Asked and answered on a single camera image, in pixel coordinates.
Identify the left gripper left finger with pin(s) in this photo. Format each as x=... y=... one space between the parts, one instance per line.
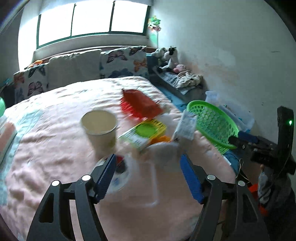
x=52 y=220

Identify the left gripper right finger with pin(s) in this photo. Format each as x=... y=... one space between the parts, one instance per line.
x=243 y=220

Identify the clear plastic cup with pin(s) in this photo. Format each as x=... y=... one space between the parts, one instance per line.
x=165 y=155

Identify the round lidded food container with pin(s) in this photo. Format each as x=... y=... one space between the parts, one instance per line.
x=120 y=178

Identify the clear plastic tray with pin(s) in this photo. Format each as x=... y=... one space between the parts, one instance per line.
x=142 y=190

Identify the white milk carton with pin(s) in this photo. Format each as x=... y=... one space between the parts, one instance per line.
x=186 y=127

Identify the orange peel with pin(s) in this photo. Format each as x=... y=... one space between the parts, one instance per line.
x=160 y=139

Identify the white paper cup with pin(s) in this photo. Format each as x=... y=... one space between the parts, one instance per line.
x=100 y=127

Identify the lime juice plastic bottle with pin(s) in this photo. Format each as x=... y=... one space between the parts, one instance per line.
x=141 y=135

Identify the red snack bag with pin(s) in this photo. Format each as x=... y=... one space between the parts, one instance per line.
x=137 y=104

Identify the red plastic stool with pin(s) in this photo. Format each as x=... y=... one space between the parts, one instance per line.
x=254 y=192

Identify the clear storage box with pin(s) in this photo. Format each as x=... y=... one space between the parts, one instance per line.
x=243 y=118

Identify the green plastic basket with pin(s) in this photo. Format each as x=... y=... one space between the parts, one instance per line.
x=214 y=124

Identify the pink tissue pack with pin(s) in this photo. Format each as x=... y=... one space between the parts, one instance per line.
x=8 y=132

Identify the crumpled patterned cloth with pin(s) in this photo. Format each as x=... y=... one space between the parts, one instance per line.
x=187 y=78

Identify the green plastic tub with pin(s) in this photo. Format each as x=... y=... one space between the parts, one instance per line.
x=2 y=107

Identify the pink plush toy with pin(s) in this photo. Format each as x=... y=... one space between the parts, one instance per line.
x=179 y=68

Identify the left butterfly cushion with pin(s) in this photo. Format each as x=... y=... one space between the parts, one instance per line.
x=30 y=82

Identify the butterfly cushion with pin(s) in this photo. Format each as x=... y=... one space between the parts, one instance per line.
x=124 y=62
x=30 y=82

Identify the cow plush toy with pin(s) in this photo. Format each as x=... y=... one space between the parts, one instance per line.
x=172 y=57

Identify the grey plain cushion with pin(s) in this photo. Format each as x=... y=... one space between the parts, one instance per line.
x=75 y=67

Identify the grey plush toy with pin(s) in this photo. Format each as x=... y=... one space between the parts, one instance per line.
x=159 y=53

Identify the right butterfly cushion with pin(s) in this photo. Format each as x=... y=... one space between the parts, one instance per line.
x=124 y=62

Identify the colourful pinwheel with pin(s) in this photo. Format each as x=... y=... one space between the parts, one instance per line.
x=154 y=23

